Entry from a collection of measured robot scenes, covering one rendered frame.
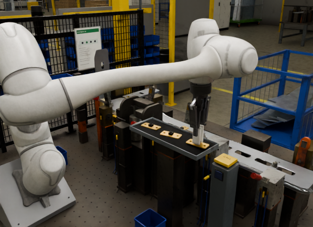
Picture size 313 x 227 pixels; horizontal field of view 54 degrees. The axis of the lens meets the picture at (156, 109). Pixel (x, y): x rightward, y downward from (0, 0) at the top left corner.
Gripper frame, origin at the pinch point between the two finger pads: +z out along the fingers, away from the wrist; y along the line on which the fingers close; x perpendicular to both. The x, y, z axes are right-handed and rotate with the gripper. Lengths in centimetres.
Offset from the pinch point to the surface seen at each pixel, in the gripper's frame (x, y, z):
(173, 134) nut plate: 12.2, 1.9, 4.5
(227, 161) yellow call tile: -14.1, -4.1, 4.8
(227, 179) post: -15.6, -6.4, 10.3
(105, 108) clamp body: 76, 27, 16
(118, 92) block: 97, 61, 19
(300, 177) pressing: -33.3, 26.8, 20.7
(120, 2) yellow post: 126, 99, -41
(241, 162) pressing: -9.5, 24.5, 20.8
